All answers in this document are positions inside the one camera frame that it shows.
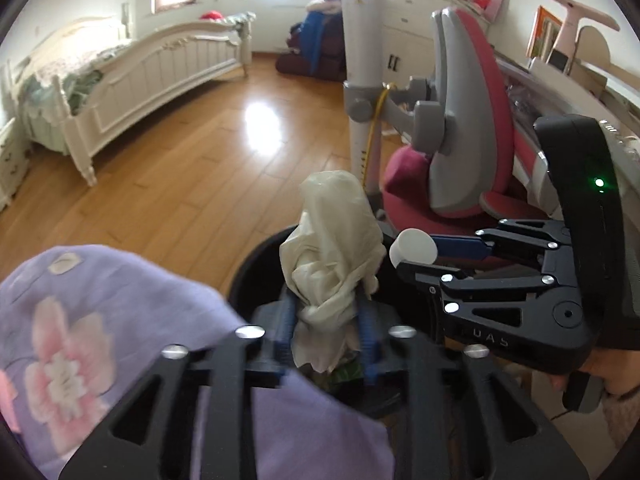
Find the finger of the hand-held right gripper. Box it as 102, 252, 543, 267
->
396, 256, 583, 318
430, 218, 573, 267

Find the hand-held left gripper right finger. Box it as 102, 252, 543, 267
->
356, 296, 591, 480

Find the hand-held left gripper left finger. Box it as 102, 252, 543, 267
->
59, 292, 297, 480

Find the white round lid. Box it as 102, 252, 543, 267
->
389, 228, 437, 267

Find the black trash bin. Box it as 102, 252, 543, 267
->
227, 224, 446, 418

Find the white tissue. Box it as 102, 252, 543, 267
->
279, 170, 387, 373

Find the person's right forearm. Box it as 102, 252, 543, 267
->
602, 390, 640, 442

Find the person's right hand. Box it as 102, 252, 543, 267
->
547, 347, 640, 401

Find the green printed wrapper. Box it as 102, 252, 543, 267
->
334, 359, 364, 387

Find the dark pink cushion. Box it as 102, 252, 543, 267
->
382, 147, 436, 211

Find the grey pink desk chair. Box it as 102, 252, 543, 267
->
342, 7, 551, 241

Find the grey white study desk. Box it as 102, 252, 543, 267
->
495, 55, 640, 221

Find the purple floral blanket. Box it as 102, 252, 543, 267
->
0, 244, 396, 480

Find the beige rounded board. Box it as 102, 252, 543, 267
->
575, 25, 612, 68

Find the white cabinet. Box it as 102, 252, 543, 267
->
380, 0, 493, 106

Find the colourful picture book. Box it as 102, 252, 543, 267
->
525, 5, 563, 61

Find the pink desk lamp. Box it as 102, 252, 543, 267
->
519, 0, 621, 73

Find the blue jacket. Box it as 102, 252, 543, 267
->
302, 10, 327, 76

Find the white wooden bed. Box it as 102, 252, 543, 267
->
7, 12, 257, 187

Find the grey pink coat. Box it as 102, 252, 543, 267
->
305, 0, 346, 16

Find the white nightstand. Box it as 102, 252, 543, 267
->
0, 117, 31, 211

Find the green floral quilt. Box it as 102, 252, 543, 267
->
20, 42, 131, 153

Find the yellow cable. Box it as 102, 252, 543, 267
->
366, 86, 390, 187

